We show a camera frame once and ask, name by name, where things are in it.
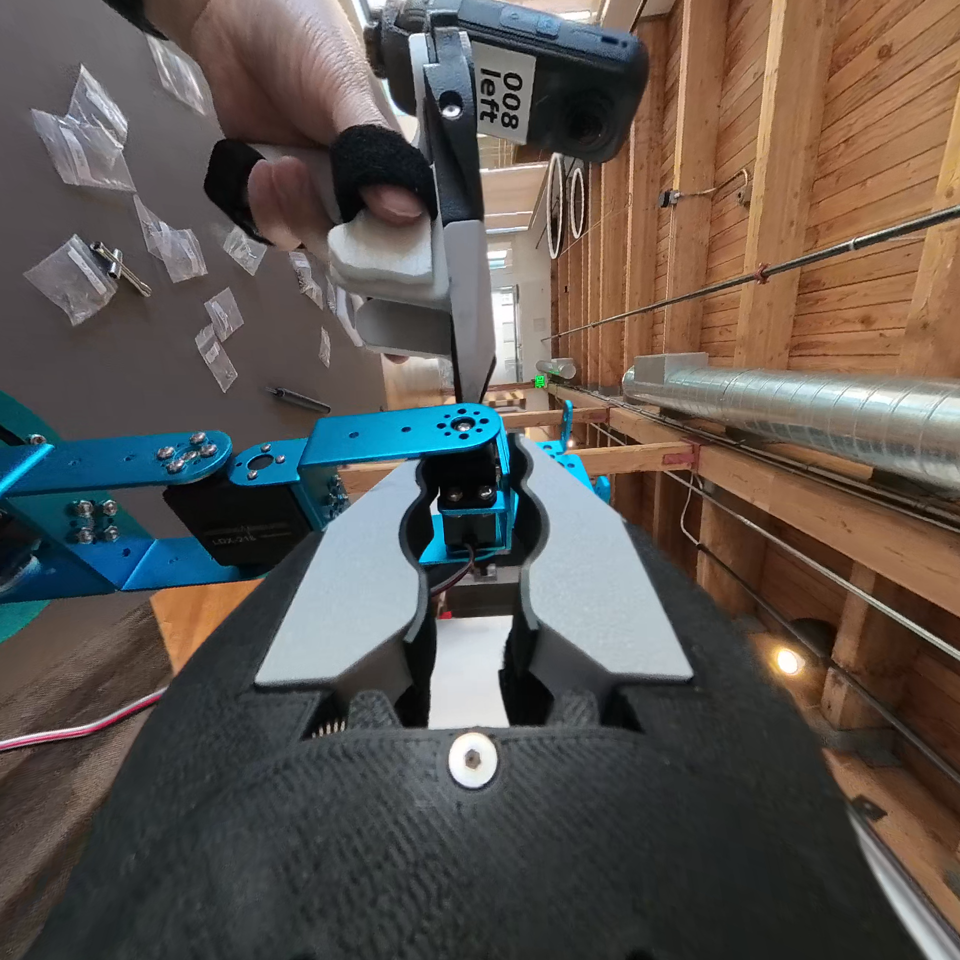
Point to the long metal ceiling rod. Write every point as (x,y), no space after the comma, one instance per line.
(749,278)

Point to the metal ceiling conduit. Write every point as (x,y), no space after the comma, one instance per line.
(824,572)

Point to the small metal socket wrench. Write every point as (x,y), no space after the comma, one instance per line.
(112,259)

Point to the person's left hand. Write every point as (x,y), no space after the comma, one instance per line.
(284,68)

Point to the blue toy robot arm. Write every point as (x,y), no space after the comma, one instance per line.
(374,443)

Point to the small black screwdriver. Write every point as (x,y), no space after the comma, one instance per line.
(299,399)

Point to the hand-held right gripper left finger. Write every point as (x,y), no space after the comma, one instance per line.
(336,614)

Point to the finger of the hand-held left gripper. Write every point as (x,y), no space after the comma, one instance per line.
(405,330)
(472,299)

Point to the black wristband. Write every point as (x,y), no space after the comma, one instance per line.
(142,15)

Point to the round ceiling spotlight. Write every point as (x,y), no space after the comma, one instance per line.
(787,662)

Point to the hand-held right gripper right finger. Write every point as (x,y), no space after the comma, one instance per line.
(599,600)

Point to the silver spiral ventilation duct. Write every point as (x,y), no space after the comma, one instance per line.
(787,412)

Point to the scattered clear plastic parts bags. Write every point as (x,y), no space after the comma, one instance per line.
(81,143)

